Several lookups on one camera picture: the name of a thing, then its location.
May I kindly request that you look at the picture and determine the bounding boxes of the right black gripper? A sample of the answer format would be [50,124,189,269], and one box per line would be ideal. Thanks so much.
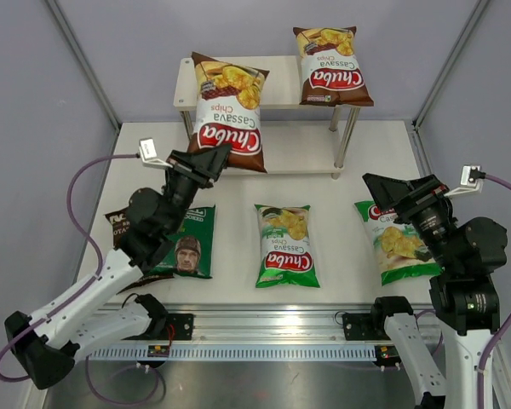
[365,172,461,272]

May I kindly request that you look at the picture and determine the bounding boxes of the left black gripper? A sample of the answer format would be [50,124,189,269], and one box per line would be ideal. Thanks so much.
[164,143,233,234]

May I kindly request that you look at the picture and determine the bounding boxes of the brown Chuba cassava bag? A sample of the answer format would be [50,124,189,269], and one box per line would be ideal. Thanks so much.
[187,52,269,173]
[293,26,374,107]

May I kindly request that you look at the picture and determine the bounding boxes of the green Kettle hand cooked bag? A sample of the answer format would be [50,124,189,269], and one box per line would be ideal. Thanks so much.
[144,206,215,281]

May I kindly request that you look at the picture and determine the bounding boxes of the brown Kettle sea salt bag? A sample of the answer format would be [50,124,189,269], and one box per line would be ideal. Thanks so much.
[105,208,174,293]

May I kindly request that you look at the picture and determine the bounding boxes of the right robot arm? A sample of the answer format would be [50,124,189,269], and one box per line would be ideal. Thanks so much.
[363,165,508,408]

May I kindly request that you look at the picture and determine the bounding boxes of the white two-tier wooden shelf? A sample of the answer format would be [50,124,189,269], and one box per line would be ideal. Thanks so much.
[172,54,367,183]

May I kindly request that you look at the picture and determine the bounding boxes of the green white Chuba bag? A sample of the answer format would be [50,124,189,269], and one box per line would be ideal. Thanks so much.
[354,200,440,286]

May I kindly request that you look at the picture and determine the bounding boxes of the green Chuba cassava bag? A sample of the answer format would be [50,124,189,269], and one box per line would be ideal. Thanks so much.
[255,204,320,288]

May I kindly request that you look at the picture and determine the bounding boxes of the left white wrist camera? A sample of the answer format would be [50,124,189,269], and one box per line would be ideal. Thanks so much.
[138,138,171,170]

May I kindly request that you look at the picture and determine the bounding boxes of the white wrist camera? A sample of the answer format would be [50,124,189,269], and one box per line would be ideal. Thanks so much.
[445,164,485,198]
[138,138,171,170]

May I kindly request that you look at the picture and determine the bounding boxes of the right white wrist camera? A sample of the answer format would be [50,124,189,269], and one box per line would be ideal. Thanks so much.
[445,164,485,198]

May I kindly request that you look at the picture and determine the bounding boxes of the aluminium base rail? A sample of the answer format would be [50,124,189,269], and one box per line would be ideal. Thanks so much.
[165,302,371,344]

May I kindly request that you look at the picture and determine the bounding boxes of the white slotted cable duct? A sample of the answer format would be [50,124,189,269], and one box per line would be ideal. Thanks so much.
[91,342,399,365]

